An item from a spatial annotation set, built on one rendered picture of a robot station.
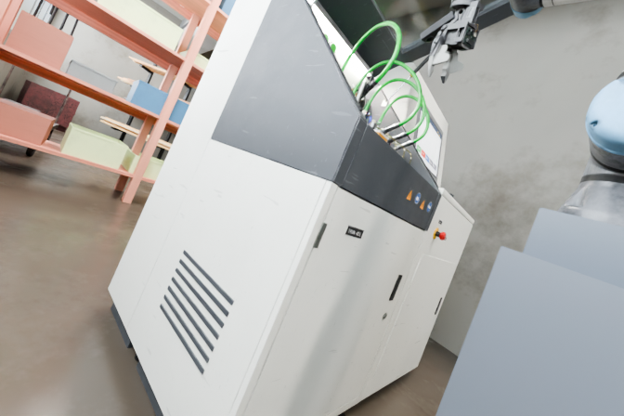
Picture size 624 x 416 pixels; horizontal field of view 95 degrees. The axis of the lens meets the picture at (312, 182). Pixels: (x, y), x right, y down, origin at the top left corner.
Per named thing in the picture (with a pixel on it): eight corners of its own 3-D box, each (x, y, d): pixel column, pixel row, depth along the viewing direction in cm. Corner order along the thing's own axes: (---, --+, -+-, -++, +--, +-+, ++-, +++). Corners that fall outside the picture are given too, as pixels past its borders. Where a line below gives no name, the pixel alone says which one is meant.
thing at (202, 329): (185, 533, 59) (331, 181, 62) (116, 350, 98) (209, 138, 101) (352, 419, 112) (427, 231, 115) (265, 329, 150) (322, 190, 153)
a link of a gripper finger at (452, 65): (457, 84, 87) (461, 50, 83) (439, 83, 91) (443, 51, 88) (462, 83, 88) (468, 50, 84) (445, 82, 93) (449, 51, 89)
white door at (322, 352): (217, 481, 61) (339, 188, 64) (212, 472, 63) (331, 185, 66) (360, 397, 110) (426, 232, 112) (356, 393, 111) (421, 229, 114)
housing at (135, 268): (117, 349, 98) (288, -40, 104) (99, 305, 117) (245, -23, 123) (336, 319, 202) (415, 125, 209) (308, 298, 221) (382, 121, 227)
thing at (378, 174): (342, 187, 66) (368, 123, 66) (328, 182, 69) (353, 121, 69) (424, 229, 112) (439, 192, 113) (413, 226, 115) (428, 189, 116)
